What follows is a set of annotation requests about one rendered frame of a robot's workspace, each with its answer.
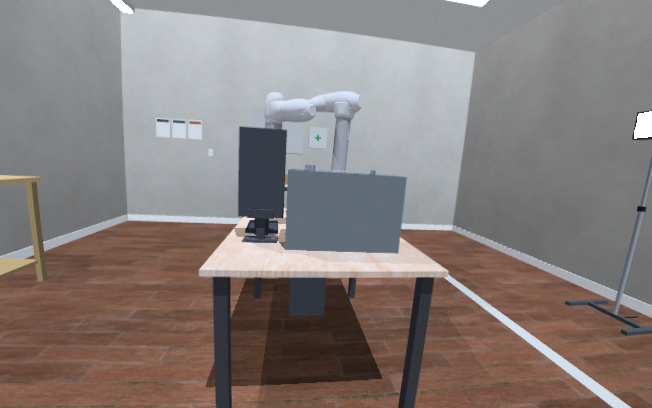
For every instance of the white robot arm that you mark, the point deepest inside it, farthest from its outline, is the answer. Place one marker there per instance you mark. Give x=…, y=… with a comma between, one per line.
x=343, y=104

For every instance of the grey tool chest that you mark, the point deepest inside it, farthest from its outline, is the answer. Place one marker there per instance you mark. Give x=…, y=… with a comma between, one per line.
x=344, y=211

